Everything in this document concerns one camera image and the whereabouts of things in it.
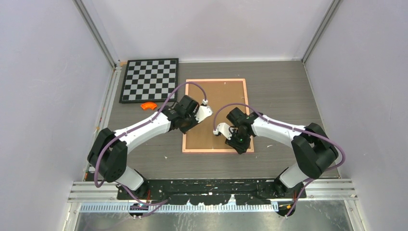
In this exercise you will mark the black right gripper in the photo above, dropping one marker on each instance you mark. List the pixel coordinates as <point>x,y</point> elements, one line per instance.
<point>240,148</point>

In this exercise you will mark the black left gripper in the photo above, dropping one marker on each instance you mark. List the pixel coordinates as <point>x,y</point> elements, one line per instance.
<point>184,130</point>

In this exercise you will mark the pink photo frame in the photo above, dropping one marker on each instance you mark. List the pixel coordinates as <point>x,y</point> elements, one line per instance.
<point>184,143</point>

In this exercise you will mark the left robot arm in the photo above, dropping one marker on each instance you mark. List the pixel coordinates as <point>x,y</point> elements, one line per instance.
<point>108,154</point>

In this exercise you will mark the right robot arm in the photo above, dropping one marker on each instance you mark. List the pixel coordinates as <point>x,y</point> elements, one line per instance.
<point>313,152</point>

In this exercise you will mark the orange curved plastic piece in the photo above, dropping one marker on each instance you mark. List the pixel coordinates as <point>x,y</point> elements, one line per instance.
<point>148,106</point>

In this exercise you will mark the black white checkerboard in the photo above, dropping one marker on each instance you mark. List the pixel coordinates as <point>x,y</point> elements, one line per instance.
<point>149,80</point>

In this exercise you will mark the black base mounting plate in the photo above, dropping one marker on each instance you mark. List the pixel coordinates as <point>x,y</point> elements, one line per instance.
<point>211,191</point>

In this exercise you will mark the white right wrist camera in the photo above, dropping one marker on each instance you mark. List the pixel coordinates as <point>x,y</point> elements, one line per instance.
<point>224,129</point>

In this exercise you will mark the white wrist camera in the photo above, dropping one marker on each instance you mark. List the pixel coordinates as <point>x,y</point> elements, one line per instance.
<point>204,111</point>
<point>224,129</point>

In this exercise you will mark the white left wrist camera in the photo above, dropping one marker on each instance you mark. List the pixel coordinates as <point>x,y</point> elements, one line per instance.
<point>204,111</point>

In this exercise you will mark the aluminium front rail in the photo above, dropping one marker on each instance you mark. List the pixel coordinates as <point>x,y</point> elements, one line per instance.
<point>319,190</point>

